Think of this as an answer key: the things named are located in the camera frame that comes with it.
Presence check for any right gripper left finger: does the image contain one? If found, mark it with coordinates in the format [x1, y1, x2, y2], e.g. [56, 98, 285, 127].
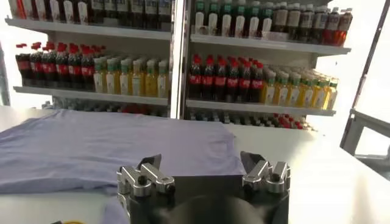
[117, 153, 176, 197]

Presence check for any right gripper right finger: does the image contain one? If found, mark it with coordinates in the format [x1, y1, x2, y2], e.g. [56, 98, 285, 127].
[239, 151, 291, 194]

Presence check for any purple t-shirt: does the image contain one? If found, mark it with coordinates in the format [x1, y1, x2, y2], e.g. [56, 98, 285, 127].
[0, 108, 246, 224]

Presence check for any grey metal shelf board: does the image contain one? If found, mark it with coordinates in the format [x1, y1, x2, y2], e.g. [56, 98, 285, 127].
[190, 33, 352, 57]
[13, 86, 169, 107]
[5, 18, 172, 41]
[185, 99, 337, 117]

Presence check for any yellow juice bottle green cap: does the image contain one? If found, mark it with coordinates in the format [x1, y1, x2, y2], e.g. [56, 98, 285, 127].
[275, 71, 289, 107]
[262, 70, 277, 105]
[312, 76, 326, 110]
[119, 58, 132, 96]
[93, 57, 107, 94]
[157, 60, 170, 99]
[324, 77, 339, 111]
[300, 74, 314, 109]
[132, 58, 145, 97]
[144, 59, 158, 97]
[105, 57, 119, 95]
[288, 72, 301, 108]

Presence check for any cola bottle red cap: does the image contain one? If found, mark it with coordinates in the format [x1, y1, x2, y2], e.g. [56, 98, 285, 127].
[250, 61, 264, 104]
[188, 54, 202, 100]
[55, 42, 69, 89]
[201, 55, 215, 101]
[42, 42, 56, 88]
[68, 43, 82, 91]
[15, 43, 31, 87]
[29, 42, 43, 88]
[225, 59, 239, 103]
[80, 44, 95, 92]

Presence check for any grey metal shelving unit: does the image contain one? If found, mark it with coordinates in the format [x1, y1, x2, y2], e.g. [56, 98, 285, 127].
[180, 0, 352, 130]
[4, 0, 185, 119]

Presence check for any green-capped dark drink bottle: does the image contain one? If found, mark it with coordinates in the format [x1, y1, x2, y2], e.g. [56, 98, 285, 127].
[233, 0, 247, 38]
[247, 1, 261, 39]
[206, 0, 219, 36]
[193, 0, 207, 35]
[260, 2, 274, 40]
[219, 0, 233, 37]

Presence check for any dark bottle beige label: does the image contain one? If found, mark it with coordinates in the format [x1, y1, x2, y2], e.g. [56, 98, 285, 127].
[273, 1, 288, 33]
[286, 2, 301, 40]

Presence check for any dark bottle grey label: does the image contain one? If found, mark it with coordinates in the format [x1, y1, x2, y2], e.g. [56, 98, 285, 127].
[312, 5, 327, 43]
[299, 4, 314, 42]

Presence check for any red drink bottle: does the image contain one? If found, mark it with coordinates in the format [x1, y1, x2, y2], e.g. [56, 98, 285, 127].
[324, 7, 339, 45]
[336, 8, 353, 47]

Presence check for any dark bottle navy label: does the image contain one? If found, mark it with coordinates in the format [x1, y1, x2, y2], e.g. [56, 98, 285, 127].
[144, 0, 158, 30]
[157, 0, 172, 31]
[130, 0, 144, 29]
[90, 0, 104, 27]
[103, 0, 118, 27]
[116, 0, 131, 28]

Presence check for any brown tea bottle white label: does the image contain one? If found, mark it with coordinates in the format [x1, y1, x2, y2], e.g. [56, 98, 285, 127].
[62, 0, 75, 24]
[34, 0, 47, 21]
[76, 0, 90, 25]
[21, 0, 34, 21]
[48, 0, 61, 23]
[8, 0, 20, 19]

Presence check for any grey metal rack frame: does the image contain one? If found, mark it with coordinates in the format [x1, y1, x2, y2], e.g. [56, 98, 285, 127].
[340, 108, 390, 180]

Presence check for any thin black frame pole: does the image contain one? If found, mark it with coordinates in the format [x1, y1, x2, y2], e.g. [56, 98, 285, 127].
[0, 41, 12, 107]
[339, 0, 390, 149]

